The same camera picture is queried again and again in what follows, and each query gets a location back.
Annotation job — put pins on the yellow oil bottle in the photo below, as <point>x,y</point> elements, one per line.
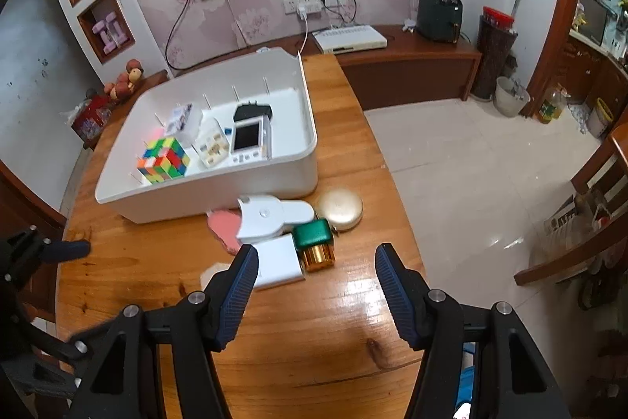
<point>549,107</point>

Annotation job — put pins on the yellow lidded bin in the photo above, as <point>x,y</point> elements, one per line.
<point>601,117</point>

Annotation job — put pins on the white plastic storage bin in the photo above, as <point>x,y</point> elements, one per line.
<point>289,154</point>

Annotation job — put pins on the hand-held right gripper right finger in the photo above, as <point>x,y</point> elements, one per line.
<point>400,296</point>

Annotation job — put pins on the dark tall woven basket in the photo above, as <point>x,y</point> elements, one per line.
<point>493,55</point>

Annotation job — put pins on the wooden chair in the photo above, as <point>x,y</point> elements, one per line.
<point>603,168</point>

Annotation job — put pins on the dark air fryer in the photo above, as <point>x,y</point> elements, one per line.
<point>439,16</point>

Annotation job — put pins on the green capped gold bottle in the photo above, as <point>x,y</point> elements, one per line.
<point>314,244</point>

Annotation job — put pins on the white printed bag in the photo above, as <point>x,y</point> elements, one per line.
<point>564,225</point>

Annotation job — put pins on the bowl of fruit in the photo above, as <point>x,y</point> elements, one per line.
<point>125,80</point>

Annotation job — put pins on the multicoloured puzzle cube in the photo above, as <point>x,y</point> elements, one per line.
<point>164,161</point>

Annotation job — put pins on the white cardboard box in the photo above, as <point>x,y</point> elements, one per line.
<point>279,264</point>

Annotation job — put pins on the small white figurine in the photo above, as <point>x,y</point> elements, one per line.
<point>409,26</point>

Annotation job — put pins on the white set-top box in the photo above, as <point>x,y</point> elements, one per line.
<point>349,40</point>

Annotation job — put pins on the white wall socket panel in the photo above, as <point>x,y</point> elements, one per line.
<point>314,2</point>

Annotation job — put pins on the clear plastic card box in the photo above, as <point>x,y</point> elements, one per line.
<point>182,122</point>

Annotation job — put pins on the blue plastic stool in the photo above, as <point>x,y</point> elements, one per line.
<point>465,379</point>

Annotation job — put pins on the white tape measure device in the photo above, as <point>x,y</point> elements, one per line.
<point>267,215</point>

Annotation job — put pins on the wooden television cabinet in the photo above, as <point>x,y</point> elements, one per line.
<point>417,73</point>

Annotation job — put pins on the gold round case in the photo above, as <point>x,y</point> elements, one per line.
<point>339,208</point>

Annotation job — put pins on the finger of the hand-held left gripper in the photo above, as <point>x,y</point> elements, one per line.
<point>81,343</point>
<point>71,249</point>

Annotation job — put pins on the clear plastic case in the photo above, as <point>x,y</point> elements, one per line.
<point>214,145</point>

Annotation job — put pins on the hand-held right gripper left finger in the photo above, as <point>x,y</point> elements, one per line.
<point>235,301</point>

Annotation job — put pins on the pink oval brush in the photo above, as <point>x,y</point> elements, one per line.
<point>223,230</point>

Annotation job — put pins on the white bucket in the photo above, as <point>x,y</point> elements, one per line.
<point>510,97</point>

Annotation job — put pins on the white charger plug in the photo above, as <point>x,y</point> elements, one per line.
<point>301,12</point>

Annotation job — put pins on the black charger plug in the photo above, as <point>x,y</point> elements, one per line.
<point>252,112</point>

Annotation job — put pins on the small white digital device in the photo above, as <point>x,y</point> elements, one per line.
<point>249,139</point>

